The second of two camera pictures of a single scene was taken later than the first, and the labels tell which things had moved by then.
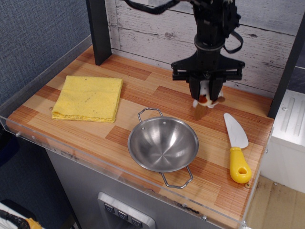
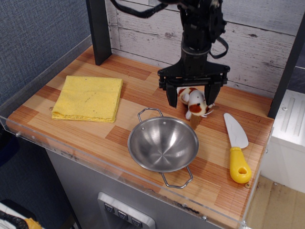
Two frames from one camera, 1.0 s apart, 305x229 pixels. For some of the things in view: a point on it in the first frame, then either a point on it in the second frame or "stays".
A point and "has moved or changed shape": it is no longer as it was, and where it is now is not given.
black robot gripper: [207, 64] -> [193, 69]
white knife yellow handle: [239, 170] stays
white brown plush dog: [205, 99] has moved or changed shape
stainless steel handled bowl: [164, 144] stays
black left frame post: [97, 14] stays
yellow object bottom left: [34, 224] stays
